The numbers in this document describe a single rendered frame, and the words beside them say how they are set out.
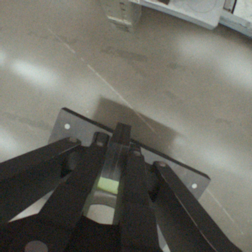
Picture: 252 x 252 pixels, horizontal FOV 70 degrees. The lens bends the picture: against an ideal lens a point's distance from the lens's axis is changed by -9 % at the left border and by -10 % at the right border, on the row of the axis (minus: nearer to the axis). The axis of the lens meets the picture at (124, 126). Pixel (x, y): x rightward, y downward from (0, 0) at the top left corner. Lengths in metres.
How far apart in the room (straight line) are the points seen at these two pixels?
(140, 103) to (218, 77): 0.36
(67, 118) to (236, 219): 0.98
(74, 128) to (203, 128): 0.56
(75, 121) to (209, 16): 0.43
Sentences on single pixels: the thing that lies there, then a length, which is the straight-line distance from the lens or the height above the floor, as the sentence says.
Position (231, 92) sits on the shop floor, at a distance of 0.93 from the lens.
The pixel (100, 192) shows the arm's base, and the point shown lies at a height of 0.33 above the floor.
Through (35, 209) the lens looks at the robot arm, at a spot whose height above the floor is 0.49.
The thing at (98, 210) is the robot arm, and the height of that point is 0.40.
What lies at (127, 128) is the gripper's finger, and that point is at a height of 0.65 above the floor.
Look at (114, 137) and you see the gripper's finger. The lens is 0.15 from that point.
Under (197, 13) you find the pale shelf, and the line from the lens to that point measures 0.43.
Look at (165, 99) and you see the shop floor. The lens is 0.85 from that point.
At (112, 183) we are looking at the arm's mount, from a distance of 0.60.
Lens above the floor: 0.84
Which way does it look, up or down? 78 degrees down
